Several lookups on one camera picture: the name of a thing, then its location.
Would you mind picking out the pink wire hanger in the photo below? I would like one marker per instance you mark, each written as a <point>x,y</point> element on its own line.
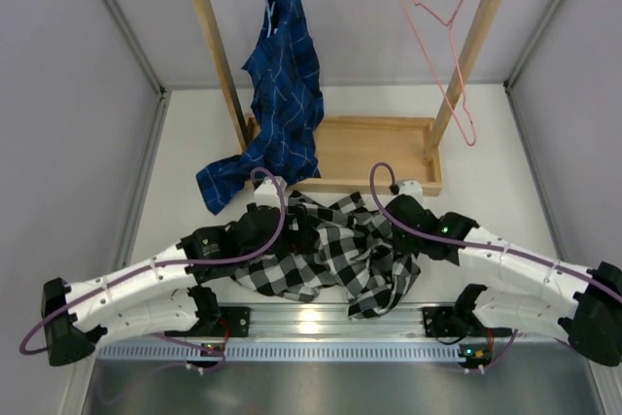
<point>448,24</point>

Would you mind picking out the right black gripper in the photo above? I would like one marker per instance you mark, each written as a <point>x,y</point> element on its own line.
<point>400,245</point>

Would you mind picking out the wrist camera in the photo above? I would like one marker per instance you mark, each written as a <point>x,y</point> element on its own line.
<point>410,188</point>
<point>268,193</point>

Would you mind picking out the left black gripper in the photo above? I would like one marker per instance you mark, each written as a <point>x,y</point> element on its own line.
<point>300,241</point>

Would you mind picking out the slotted grey cable duct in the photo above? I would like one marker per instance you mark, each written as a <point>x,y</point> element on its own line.
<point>364,352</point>

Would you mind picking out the black white checkered shirt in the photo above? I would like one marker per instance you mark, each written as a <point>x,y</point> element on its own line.
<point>352,248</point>

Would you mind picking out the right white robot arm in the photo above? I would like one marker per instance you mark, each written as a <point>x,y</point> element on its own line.
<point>515,288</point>

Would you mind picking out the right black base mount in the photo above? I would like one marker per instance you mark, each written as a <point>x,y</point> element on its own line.
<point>446,323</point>

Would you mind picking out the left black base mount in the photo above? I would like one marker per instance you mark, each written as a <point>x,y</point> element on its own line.
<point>234,322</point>

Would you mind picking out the blue plaid shirt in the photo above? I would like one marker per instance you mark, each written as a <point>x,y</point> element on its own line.
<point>288,106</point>

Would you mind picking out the aluminium mounting rail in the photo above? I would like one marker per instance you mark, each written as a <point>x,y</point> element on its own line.
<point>282,321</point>

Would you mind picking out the wooden clothes rack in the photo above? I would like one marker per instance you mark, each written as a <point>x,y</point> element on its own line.
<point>347,146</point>

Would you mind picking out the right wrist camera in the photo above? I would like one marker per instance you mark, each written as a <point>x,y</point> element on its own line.
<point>410,188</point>

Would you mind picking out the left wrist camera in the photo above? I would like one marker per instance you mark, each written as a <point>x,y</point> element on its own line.
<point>268,193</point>

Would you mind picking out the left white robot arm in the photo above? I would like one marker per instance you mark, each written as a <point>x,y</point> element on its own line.
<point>166,293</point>

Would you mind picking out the light blue wire hanger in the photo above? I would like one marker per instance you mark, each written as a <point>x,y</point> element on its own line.
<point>266,2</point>

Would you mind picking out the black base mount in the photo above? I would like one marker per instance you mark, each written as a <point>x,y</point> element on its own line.
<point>234,322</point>
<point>446,323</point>

